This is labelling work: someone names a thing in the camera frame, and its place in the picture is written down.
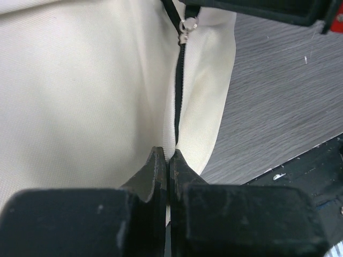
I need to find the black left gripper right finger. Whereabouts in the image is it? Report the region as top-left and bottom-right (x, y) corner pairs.
(169, 150), (330, 256)

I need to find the black mounting base plate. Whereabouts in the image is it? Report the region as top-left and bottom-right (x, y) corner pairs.
(240, 136), (343, 215)

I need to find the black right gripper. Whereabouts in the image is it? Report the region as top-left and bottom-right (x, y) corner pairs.
(178, 0), (343, 35)

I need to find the cream canvas backpack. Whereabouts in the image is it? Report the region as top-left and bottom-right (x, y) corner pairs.
(1, 1), (236, 205)

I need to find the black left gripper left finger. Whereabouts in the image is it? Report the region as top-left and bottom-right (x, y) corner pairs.
(1, 147), (167, 256)

